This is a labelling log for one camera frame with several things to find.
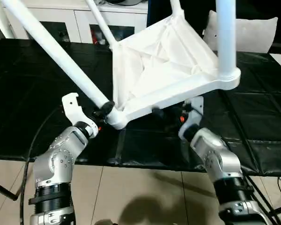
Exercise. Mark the white glass-door cabinet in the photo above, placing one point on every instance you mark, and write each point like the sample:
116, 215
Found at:
61, 16

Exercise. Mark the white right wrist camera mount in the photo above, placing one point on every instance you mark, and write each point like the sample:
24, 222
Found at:
196, 105

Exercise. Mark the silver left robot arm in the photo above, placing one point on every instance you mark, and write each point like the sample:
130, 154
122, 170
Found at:
58, 159

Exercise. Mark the white plastic table top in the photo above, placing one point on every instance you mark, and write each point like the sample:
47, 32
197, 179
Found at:
178, 58

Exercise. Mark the red bottle in cabinet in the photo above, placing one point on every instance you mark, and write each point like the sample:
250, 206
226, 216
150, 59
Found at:
94, 36

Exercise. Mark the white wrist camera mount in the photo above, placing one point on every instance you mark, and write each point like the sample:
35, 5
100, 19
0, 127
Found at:
196, 105
72, 105

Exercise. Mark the white plastic table leg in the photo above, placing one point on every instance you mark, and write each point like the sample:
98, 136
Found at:
176, 7
103, 23
56, 51
226, 35

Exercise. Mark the black cabinet with gold label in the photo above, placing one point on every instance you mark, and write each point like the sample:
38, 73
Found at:
159, 9

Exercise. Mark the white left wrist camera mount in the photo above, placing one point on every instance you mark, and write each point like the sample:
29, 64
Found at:
72, 105

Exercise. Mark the white pillow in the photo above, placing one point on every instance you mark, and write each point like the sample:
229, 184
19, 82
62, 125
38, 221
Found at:
253, 35

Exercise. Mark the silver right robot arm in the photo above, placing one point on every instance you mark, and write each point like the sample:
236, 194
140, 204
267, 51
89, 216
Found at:
215, 154

